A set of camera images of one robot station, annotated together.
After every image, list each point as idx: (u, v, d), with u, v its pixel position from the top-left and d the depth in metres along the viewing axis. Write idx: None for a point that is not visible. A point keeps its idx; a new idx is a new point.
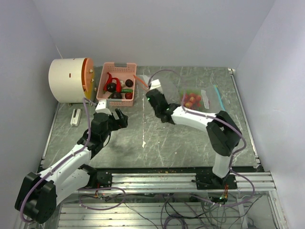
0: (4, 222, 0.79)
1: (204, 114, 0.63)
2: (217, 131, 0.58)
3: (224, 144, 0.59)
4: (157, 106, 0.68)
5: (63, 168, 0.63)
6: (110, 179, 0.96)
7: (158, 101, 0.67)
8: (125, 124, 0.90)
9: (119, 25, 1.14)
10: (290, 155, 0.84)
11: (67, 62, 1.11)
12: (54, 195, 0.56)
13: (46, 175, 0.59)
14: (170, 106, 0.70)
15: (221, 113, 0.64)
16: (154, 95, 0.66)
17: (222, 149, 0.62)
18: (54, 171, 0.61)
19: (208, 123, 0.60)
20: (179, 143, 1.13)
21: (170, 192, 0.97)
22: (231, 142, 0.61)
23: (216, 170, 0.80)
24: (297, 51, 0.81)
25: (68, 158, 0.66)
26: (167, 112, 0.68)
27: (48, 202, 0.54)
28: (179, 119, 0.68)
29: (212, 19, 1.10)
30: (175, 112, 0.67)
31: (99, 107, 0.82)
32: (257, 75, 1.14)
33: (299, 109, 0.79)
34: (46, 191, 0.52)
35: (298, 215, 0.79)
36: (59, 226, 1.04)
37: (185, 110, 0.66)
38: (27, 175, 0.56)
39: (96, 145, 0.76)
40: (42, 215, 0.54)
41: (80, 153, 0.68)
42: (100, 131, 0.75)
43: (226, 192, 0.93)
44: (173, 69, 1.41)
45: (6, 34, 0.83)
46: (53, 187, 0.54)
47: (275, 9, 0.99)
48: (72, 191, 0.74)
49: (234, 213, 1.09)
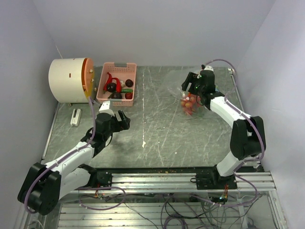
0: (3, 222, 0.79)
1: (239, 111, 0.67)
2: (242, 131, 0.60)
3: (240, 145, 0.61)
4: (204, 85, 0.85)
5: (67, 161, 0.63)
6: (110, 179, 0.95)
7: (207, 83, 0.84)
8: (127, 125, 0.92)
9: (119, 25, 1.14)
10: (290, 156, 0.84)
11: (67, 62, 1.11)
12: (57, 186, 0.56)
13: (53, 166, 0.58)
14: (215, 93, 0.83)
15: (257, 119, 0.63)
16: (207, 75, 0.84)
17: (237, 149, 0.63)
18: (59, 163, 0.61)
19: (238, 120, 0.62)
20: (179, 143, 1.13)
21: (170, 192, 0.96)
22: (248, 148, 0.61)
23: (220, 166, 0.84)
24: (297, 52, 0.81)
25: (73, 152, 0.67)
26: (208, 95, 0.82)
27: (52, 192, 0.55)
28: (216, 107, 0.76)
29: (212, 18, 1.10)
30: (215, 100, 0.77)
31: (103, 107, 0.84)
32: (257, 75, 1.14)
33: (299, 108, 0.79)
34: (52, 180, 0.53)
35: (298, 215, 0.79)
36: (59, 226, 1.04)
37: (225, 101, 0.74)
38: (33, 165, 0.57)
39: (98, 144, 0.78)
40: (45, 206, 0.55)
41: (84, 149, 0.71)
42: (103, 130, 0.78)
43: (226, 192, 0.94)
44: (173, 69, 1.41)
45: (6, 34, 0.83)
46: (59, 177, 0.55)
47: (276, 9, 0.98)
48: (73, 187, 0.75)
49: (234, 213, 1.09)
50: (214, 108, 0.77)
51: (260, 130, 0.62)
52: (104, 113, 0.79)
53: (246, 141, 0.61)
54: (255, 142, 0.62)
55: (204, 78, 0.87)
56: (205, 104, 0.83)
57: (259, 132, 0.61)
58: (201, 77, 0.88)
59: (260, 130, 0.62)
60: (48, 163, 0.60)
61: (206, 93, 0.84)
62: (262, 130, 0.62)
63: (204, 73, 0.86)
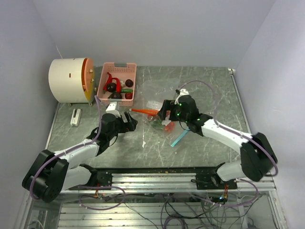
0: (4, 223, 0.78)
1: (239, 133, 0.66)
2: (251, 154, 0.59)
3: (257, 170, 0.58)
4: (188, 112, 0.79)
5: (75, 152, 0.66)
6: (110, 179, 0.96)
7: (191, 109, 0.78)
8: (133, 127, 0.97)
9: (119, 25, 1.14)
10: (289, 156, 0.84)
11: (67, 62, 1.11)
12: (64, 176, 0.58)
13: (61, 154, 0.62)
14: (201, 117, 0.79)
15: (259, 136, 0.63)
16: (188, 102, 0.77)
17: (254, 174, 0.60)
18: (67, 152, 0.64)
19: (244, 145, 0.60)
20: (179, 143, 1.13)
21: (170, 192, 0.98)
22: (265, 170, 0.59)
23: (221, 172, 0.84)
24: (297, 52, 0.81)
25: (80, 146, 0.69)
26: (197, 123, 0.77)
27: (57, 182, 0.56)
28: (209, 132, 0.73)
29: (213, 19, 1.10)
30: (206, 125, 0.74)
31: (109, 108, 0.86)
32: (256, 75, 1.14)
33: (299, 109, 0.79)
34: (58, 166, 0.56)
35: (299, 215, 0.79)
36: (59, 226, 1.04)
37: (218, 125, 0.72)
38: (42, 152, 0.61)
39: (103, 144, 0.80)
40: (49, 194, 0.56)
41: (90, 144, 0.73)
42: (107, 130, 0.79)
43: (226, 192, 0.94)
44: (173, 69, 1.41)
45: (6, 34, 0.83)
46: (65, 165, 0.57)
47: (276, 9, 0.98)
48: (73, 183, 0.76)
49: (234, 213, 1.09)
50: (208, 133, 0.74)
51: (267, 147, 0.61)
52: (109, 113, 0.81)
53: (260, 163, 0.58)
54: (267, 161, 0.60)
55: (183, 106, 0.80)
56: (197, 132, 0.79)
57: (266, 150, 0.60)
58: (180, 105, 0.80)
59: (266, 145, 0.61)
60: (57, 152, 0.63)
61: (193, 120, 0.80)
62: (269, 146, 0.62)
63: (183, 101, 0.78)
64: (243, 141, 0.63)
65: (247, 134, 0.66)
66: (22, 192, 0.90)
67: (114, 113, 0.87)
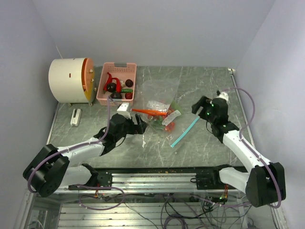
0: (3, 223, 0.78)
1: (258, 155, 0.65)
2: (261, 180, 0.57)
3: (258, 196, 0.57)
4: (216, 116, 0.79)
5: (78, 150, 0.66)
6: (110, 179, 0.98)
7: (220, 114, 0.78)
8: (142, 130, 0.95)
9: (119, 25, 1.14)
10: (290, 156, 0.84)
11: (67, 62, 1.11)
12: (63, 173, 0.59)
13: (64, 150, 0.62)
14: (228, 124, 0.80)
15: (278, 167, 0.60)
16: (220, 106, 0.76)
17: (254, 199, 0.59)
18: (70, 150, 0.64)
19: (257, 169, 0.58)
20: (179, 143, 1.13)
21: (170, 192, 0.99)
22: (267, 199, 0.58)
23: (224, 175, 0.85)
24: (297, 52, 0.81)
25: (84, 145, 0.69)
26: (222, 129, 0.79)
27: (55, 179, 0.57)
28: (230, 142, 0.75)
29: (212, 19, 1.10)
30: (228, 134, 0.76)
31: (121, 108, 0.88)
32: (256, 75, 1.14)
33: (299, 108, 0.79)
34: (59, 164, 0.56)
35: (299, 215, 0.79)
36: (59, 225, 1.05)
37: (240, 139, 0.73)
38: (46, 146, 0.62)
39: (108, 144, 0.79)
40: (45, 189, 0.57)
41: (95, 144, 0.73)
42: (115, 132, 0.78)
43: (226, 192, 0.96)
44: (173, 69, 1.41)
45: (6, 34, 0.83)
46: (66, 163, 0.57)
47: (275, 9, 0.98)
48: (70, 182, 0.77)
49: (234, 213, 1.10)
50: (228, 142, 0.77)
51: (280, 180, 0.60)
52: (120, 115, 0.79)
53: (265, 191, 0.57)
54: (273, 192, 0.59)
55: (215, 108, 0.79)
56: (218, 135, 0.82)
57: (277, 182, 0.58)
58: (213, 106, 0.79)
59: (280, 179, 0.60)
60: (60, 148, 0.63)
61: (218, 125, 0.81)
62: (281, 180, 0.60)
63: (216, 103, 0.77)
64: (257, 164, 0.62)
65: (265, 160, 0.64)
66: (22, 192, 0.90)
67: (124, 114, 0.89)
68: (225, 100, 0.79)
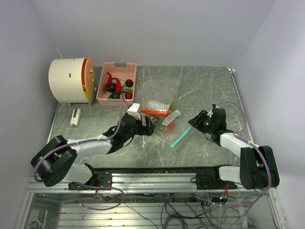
0: (4, 223, 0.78)
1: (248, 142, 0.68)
2: (250, 157, 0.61)
3: (249, 171, 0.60)
4: (216, 122, 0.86)
5: (86, 145, 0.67)
6: (110, 179, 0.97)
7: (218, 121, 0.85)
8: (150, 131, 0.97)
9: (119, 25, 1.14)
10: (290, 155, 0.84)
11: (67, 62, 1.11)
12: (70, 165, 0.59)
13: (72, 143, 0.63)
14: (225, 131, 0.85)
15: (266, 148, 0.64)
16: (219, 113, 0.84)
17: (246, 179, 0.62)
18: (79, 143, 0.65)
19: (246, 147, 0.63)
20: (179, 143, 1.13)
21: (170, 192, 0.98)
22: (258, 177, 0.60)
23: (223, 172, 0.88)
24: (297, 52, 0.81)
25: (93, 140, 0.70)
26: (219, 134, 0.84)
27: (62, 169, 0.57)
28: (226, 140, 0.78)
29: (212, 19, 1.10)
30: (224, 135, 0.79)
31: (132, 109, 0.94)
32: (256, 75, 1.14)
33: (299, 108, 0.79)
34: (66, 156, 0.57)
35: (299, 215, 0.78)
36: (59, 225, 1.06)
37: (233, 135, 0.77)
38: (57, 137, 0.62)
39: (116, 144, 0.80)
40: (51, 178, 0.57)
41: (104, 141, 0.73)
42: (124, 132, 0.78)
43: (226, 192, 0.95)
44: (173, 69, 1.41)
45: (6, 34, 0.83)
46: (73, 156, 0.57)
47: (275, 9, 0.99)
48: (71, 179, 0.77)
49: (234, 213, 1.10)
50: (224, 142, 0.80)
51: (270, 161, 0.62)
52: (130, 115, 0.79)
53: (255, 169, 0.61)
54: (264, 172, 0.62)
55: (215, 116, 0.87)
56: (216, 140, 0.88)
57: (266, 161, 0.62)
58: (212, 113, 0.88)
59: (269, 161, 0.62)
60: (70, 140, 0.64)
61: (217, 131, 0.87)
62: (271, 160, 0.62)
63: (216, 111, 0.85)
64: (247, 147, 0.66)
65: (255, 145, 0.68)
66: (22, 192, 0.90)
67: (135, 114, 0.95)
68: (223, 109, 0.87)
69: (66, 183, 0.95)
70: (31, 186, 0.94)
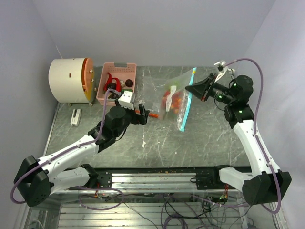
0: (4, 223, 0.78)
1: (269, 161, 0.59)
2: (263, 187, 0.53)
3: (254, 198, 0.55)
4: (235, 99, 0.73)
5: (62, 159, 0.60)
6: (110, 179, 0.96)
7: (240, 98, 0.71)
8: (145, 120, 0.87)
9: (119, 25, 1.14)
10: (289, 155, 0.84)
11: (67, 62, 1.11)
12: (47, 184, 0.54)
13: (44, 164, 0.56)
14: (243, 111, 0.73)
15: (286, 177, 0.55)
16: (243, 89, 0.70)
17: (249, 198, 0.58)
18: (53, 160, 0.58)
19: (263, 176, 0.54)
20: (179, 143, 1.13)
21: (170, 192, 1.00)
22: (262, 200, 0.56)
23: (223, 174, 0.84)
24: (298, 52, 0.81)
25: (72, 149, 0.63)
26: (237, 115, 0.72)
27: (39, 191, 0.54)
28: (242, 136, 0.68)
29: (212, 19, 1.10)
30: (242, 126, 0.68)
31: (124, 98, 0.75)
32: (256, 75, 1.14)
33: (299, 109, 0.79)
34: (37, 181, 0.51)
35: (299, 215, 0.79)
36: (59, 226, 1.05)
37: (253, 135, 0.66)
38: (27, 159, 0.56)
39: (106, 141, 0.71)
40: (33, 200, 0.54)
41: (86, 145, 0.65)
42: (113, 126, 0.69)
43: (226, 192, 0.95)
44: (173, 69, 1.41)
45: (6, 34, 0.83)
46: (45, 178, 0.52)
47: (276, 9, 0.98)
48: (68, 185, 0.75)
49: (234, 213, 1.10)
50: (237, 132, 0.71)
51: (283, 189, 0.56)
52: (118, 107, 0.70)
53: (263, 195, 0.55)
54: (271, 195, 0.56)
55: (237, 91, 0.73)
56: (229, 120, 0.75)
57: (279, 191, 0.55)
58: (236, 86, 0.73)
59: (283, 188, 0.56)
60: (42, 160, 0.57)
61: (234, 109, 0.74)
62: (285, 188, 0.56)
63: (240, 85, 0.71)
64: (265, 171, 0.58)
65: (275, 167, 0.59)
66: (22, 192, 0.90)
67: (127, 105, 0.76)
68: (249, 81, 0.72)
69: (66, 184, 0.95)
70: None
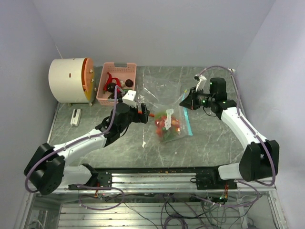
0: (3, 223, 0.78)
1: (255, 132, 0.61)
2: (256, 156, 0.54)
3: (250, 171, 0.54)
4: (215, 93, 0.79)
5: (76, 147, 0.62)
6: (110, 179, 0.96)
7: (218, 89, 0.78)
8: (146, 118, 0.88)
9: (119, 25, 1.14)
10: (289, 155, 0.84)
11: (67, 62, 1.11)
12: (62, 171, 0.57)
13: (60, 150, 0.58)
14: (227, 100, 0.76)
15: (273, 144, 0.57)
16: (218, 81, 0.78)
17: (246, 173, 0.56)
18: (67, 147, 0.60)
19: (252, 144, 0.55)
20: (179, 143, 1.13)
21: (170, 192, 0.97)
22: (259, 173, 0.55)
23: (221, 170, 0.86)
24: (298, 51, 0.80)
25: (84, 139, 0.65)
26: (220, 104, 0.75)
27: (55, 175, 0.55)
28: (228, 119, 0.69)
29: (213, 18, 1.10)
30: (227, 112, 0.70)
31: (128, 97, 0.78)
32: (257, 75, 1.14)
33: (299, 108, 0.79)
34: (55, 165, 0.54)
35: (299, 215, 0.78)
36: (59, 225, 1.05)
37: (238, 116, 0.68)
38: (42, 146, 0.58)
39: (112, 135, 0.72)
40: (46, 186, 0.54)
41: (96, 137, 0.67)
42: (119, 121, 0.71)
43: (226, 192, 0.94)
44: (173, 69, 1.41)
45: (6, 34, 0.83)
46: (63, 162, 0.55)
47: (276, 9, 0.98)
48: (72, 180, 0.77)
49: (234, 213, 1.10)
50: (224, 119, 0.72)
51: (275, 157, 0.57)
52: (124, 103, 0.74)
53: (258, 166, 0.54)
54: (267, 167, 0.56)
55: (214, 86, 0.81)
56: (217, 112, 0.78)
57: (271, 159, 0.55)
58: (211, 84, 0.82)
59: (274, 157, 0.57)
60: (57, 146, 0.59)
61: (218, 101, 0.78)
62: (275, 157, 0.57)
63: (214, 80, 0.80)
64: (253, 140, 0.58)
65: (261, 137, 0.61)
66: (22, 192, 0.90)
67: (131, 103, 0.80)
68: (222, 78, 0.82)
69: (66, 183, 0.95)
70: (31, 186, 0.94)
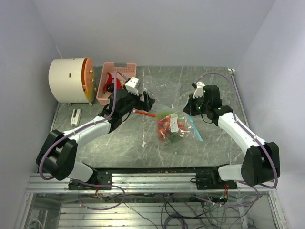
0: (4, 223, 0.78)
1: (253, 136, 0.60)
2: (256, 159, 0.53)
3: (253, 174, 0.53)
4: (209, 99, 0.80)
5: (85, 132, 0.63)
6: (110, 179, 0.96)
7: (213, 97, 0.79)
8: (148, 107, 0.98)
9: (119, 25, 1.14)
10: (289, 155, 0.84)
11: (67, 62, 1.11)
12: (75, 154, 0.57)
13: (70, 134, 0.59)
14: (222, 107, 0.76)
15: (272, 146, 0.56)
16: (211, 88, 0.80)
17: (249, 178, 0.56)
18: (76, 132, 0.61)
19: (252, 148, 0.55)
20: (179, 143, 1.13)
21: (170, 192, 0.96)
22: (263, 177, 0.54)
23: (221, 171, 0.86)
24: (298, 52, 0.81)
25: (90, 125, 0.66)
26: (217, 110, 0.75)
27: (69, 160, 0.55)
28: (227, 126, 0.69)
29: (212, 19, 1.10)
30: (224, 117, 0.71)
31: (130, 84, 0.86)
32: (256, 75, 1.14)
33: (299, 108, 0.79)
34: (68, 147, 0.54)
35: (299, 215, 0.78)
36: (59, 225, 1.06)
37: (235, 120, 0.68)
38: (52, 132, 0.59)
39: (115, 121, 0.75)
40: (61, 171, 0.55)
41: (101, 122, 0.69)
42: (119, 107, 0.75)
43: (226, 192, 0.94)
44: (173, 69, 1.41)
45: (6, 34, 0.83)
46: (75, 145, 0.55)
47: (276, 9, 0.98)
48: (76, 177, 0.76)
49: (234, 213, 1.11)
50: (223, 125, 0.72)
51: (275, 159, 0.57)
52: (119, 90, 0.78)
53: (260, 169, 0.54)
54: (269, 170, 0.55)
55: (207, 94, 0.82)
56: (213, 119, 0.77)
57: (272, 161, 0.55)
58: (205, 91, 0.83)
59: (275, 159, 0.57)
60: (66, 131, 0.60)
61: (213, 108, 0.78)
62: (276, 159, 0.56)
63: (207, 88, 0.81)
64: (253, 144, 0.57)
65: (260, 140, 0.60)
66: (22, 192, 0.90)
67: (133, 90, 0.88)
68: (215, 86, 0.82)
69: (66, 183, 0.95)
70: (31, 186, 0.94)
